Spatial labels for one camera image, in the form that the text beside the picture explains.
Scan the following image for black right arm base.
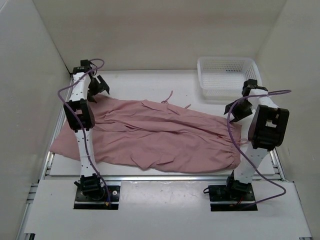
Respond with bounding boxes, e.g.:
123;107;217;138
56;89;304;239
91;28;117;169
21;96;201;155
203;185;258;212

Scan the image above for white plastic basket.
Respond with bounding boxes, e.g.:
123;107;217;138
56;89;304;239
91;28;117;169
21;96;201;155
197;56;262;101

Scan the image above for pink trousers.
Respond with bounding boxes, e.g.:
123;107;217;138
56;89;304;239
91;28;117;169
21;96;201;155
49;91;243;174

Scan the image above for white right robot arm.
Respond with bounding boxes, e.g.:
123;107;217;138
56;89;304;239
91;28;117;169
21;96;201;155
224;79;291;200

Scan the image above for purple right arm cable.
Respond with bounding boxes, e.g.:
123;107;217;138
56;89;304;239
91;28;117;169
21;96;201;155
226;89;293;205

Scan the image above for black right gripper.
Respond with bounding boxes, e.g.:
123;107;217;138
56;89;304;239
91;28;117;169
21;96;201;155
224;98;253;123

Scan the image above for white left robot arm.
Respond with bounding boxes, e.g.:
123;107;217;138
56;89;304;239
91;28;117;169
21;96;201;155
58;58;110;201

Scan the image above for aluminium table edge rail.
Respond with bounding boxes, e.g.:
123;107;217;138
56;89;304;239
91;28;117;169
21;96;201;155
44;173;281;182

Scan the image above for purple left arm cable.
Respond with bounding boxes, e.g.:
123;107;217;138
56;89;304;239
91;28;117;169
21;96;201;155
57;58;112;208

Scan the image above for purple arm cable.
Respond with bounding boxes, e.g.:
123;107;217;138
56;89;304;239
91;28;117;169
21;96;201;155
226;89;293;205
57;58;112;208

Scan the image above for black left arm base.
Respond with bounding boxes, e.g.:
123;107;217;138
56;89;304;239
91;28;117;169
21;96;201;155
73;182;121;210

